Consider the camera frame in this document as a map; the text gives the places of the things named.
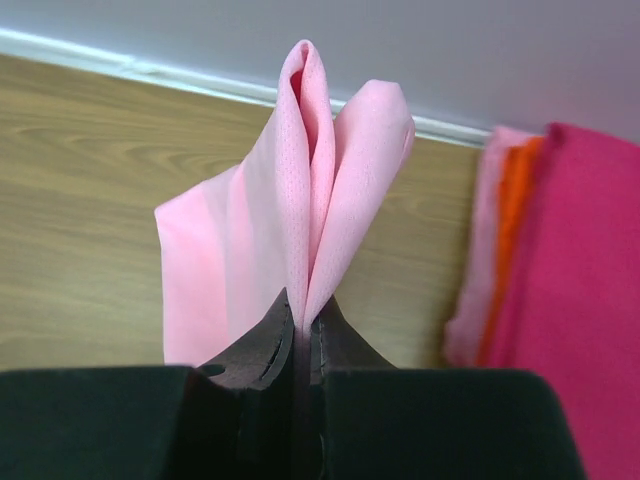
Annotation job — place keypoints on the magenta folded t-shirt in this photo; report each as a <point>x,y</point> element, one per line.
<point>571,310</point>

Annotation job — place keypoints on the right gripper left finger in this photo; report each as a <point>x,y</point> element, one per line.
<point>261,356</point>

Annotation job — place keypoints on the light pink t-shirt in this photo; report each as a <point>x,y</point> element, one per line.
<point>288,219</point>

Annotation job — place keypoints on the pale pink folded t-shirt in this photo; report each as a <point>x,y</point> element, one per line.
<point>464,331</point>

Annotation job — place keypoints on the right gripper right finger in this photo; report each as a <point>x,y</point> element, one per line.
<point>335,344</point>

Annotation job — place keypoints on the orange folded t-shirt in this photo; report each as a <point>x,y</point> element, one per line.
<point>514,190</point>

